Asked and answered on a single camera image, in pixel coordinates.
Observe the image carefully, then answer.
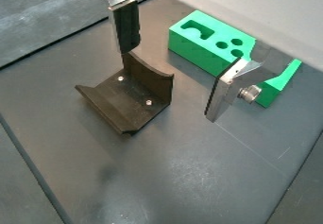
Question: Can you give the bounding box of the green shape sorter board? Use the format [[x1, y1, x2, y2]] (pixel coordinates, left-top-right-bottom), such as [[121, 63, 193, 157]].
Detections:
[[168, 9, 303, 109]]

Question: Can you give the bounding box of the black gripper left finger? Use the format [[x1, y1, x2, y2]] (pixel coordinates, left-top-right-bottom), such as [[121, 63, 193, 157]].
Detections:
[[104, 0, 140, 54]]

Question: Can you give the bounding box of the black curved holder stand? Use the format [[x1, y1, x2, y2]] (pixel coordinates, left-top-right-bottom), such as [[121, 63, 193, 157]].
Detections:
[[76, 52, 173, 134]]

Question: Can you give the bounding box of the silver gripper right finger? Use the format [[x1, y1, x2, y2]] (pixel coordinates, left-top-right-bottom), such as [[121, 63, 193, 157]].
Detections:
[[204, 41, 292, 122]]

